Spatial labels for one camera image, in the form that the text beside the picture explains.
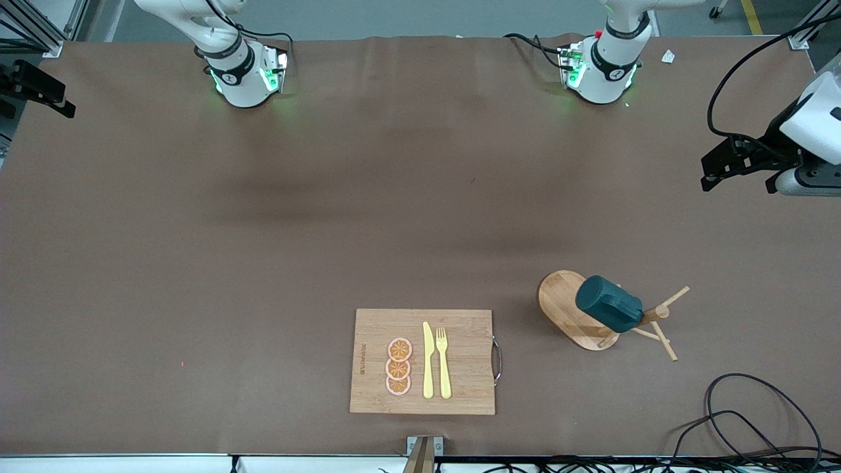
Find dark green cup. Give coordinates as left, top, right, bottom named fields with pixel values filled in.
left=575, top=275, right=645, bottom=334

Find wooden mug tree stand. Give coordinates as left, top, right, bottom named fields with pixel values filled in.
left=537, top=269, right=691, bottom=362

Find brown table cover sheet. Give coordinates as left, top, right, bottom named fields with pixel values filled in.
left=0, top=34, right=841, bottom=458

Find wooden cutting board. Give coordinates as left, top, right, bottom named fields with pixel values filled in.
left=349, top=308, right=503, bottom=416

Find yellow plastic fork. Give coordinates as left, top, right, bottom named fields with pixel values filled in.
left=436, top=327, right=453, bottom=400

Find yellow plastic knife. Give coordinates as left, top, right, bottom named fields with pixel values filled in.
left=422, top=321, right=435, bottom=399

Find aluminium frame profile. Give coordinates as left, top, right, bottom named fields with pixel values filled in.
left=0, top=0, right=89, bottom=58
left=787, top=0, right=841, bottom=51

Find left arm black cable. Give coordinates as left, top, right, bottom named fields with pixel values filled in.
left=707, top=12, right=841, bottom=162

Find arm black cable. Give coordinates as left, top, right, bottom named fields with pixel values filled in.
left=204, top=0, right=294, bottom=66
left=707, top=12, right=841, bottom=162

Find long black looped cable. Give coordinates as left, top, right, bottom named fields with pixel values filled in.
left=704, top=373, right=823, bottom=464

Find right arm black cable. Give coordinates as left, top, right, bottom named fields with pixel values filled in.
left=204, top=0, right=294, bottom=66

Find black base power cable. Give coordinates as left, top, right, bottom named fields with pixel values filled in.
left=503, top=32, right=567, bottom=70

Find short black looped cable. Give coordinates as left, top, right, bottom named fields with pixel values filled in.
left=670, top=411, right=789, bottom=464

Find black cable bundle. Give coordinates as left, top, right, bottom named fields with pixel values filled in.
left=453, top=455, right=841, bottom=473

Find white table edge rail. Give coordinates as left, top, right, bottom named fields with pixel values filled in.
left=0, top=453, right=408, bottom=473

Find metal table edge bracket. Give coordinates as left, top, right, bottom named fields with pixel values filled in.
left=402, top=436, right=444, bottom=473

